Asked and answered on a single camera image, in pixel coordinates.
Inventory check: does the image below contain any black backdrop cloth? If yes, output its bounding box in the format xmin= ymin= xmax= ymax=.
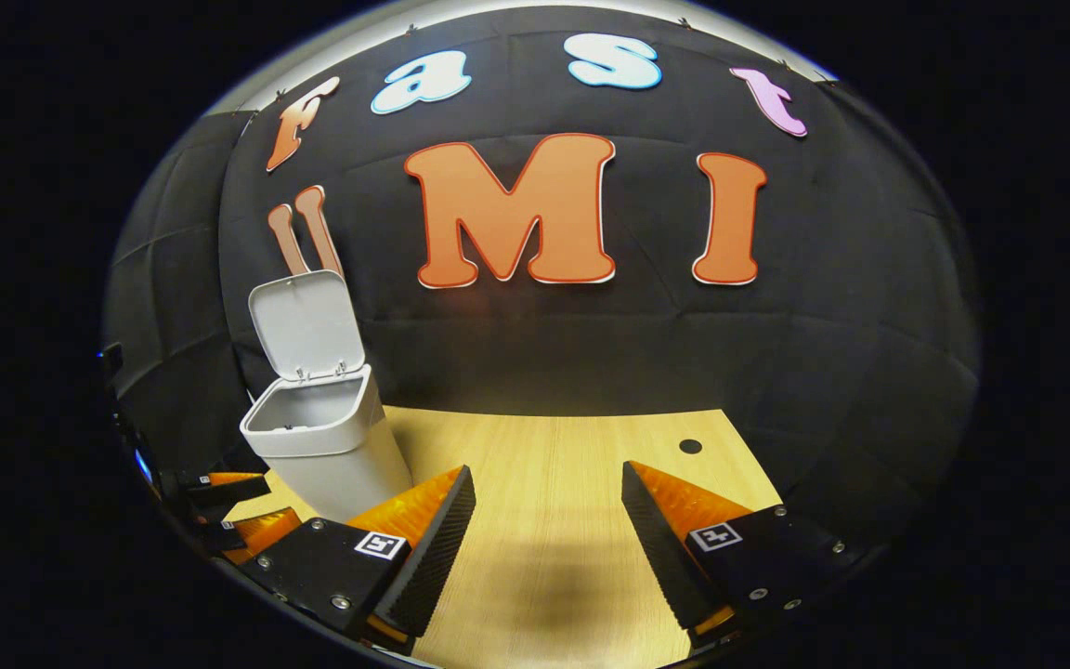
xmin=103 ymin=5 xmax=982 ymax=549

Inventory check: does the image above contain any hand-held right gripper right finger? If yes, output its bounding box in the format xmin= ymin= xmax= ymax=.
xmin=621 ymin=461 xmax=870 ymax=651

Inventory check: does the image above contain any white desktop garbage bin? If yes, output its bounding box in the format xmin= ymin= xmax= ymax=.
xmin=239 ymin=269 xmax=413 ymax=524

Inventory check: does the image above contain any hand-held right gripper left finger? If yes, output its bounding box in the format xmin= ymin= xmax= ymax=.
xmin=240 ymin=465 xmax=477 ymax=657

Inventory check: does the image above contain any wooden desktop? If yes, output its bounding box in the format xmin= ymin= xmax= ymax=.
xmin=219 ymin=407 xmax=782 ymax=669

